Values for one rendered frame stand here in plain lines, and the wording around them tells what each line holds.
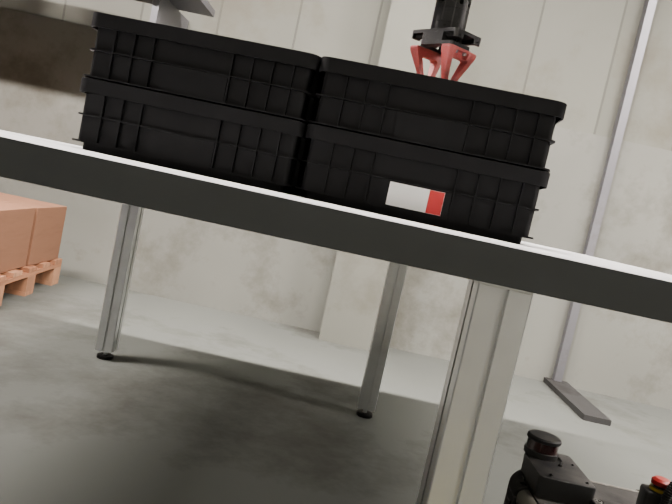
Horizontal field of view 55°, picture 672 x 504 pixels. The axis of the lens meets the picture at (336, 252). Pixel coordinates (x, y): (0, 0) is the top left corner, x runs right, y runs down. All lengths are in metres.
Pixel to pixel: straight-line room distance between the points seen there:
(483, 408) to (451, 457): 0.06
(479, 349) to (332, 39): 2.85
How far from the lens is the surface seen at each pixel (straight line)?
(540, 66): 3.54
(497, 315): 0.72
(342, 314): 3.21
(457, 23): 1.12
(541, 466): 1.38
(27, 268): 3.10
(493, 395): 0.73
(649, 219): 3.65
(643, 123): 3.67
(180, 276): 3.49
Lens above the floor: 0.71
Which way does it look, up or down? 5 degrees down
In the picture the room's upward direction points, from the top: 12 degrees clockwise
